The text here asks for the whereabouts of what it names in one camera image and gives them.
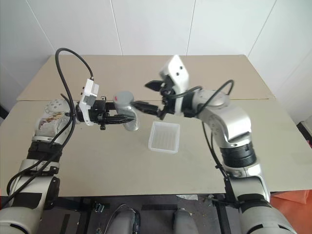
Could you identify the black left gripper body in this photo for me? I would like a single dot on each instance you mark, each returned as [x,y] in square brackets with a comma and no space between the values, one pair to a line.
[98,112]

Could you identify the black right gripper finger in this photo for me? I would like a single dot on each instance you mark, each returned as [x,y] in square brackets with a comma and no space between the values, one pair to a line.
[147,107]
[153,85]

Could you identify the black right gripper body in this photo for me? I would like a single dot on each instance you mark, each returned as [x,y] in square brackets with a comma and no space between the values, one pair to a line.
[167,107]

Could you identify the silver jar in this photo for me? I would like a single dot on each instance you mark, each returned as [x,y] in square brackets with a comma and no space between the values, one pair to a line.
[130,117]

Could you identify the grey jar lid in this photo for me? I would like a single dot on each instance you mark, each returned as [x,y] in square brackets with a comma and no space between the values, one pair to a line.
[124,97]

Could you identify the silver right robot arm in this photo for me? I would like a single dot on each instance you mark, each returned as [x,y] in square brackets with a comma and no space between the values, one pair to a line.
[234,122]

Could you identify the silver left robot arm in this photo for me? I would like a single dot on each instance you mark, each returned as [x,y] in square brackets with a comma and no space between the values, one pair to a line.
[26,190]

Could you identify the clear plastic box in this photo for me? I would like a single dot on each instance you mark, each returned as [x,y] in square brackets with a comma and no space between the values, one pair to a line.
[164,136]

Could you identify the small green black connector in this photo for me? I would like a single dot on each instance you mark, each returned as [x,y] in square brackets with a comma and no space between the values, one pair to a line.
[98,207]

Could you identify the grey rounded shape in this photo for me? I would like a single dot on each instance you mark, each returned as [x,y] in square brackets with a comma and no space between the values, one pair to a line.
[184,223]
[124,221]

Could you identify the black object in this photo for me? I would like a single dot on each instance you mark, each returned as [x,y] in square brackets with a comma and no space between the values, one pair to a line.
[306,134]

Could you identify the orange sheet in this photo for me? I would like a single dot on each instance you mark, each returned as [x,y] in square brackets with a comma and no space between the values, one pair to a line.
[292,214]

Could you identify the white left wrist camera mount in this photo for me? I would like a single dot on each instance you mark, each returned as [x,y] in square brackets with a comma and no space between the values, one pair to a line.
[88,97]

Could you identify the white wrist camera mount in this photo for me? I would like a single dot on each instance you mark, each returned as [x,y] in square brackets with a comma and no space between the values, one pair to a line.
[178,73]
[88,97]

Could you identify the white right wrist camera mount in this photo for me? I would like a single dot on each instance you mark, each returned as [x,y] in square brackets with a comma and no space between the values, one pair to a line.
[178,73]

